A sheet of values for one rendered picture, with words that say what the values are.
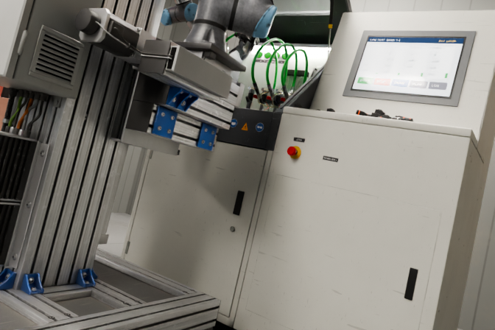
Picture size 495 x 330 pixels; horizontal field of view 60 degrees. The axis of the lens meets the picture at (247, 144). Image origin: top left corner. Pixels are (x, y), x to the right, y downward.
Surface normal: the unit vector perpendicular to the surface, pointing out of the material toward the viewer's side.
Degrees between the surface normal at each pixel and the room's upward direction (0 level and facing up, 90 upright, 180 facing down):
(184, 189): 90
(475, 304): 90
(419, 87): 76
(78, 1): 90
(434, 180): 90
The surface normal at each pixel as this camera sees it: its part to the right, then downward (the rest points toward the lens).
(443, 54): -0.46, -0.41
